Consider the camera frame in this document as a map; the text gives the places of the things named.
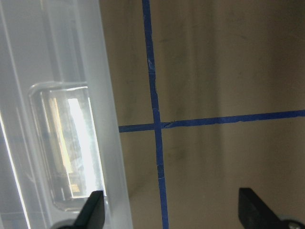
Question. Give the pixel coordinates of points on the clear plastic box lid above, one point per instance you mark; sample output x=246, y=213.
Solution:
x=59, y=136

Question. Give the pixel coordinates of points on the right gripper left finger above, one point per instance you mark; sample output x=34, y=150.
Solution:
x=92, y=215

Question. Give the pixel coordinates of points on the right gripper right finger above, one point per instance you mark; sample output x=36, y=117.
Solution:
x=253, y=213

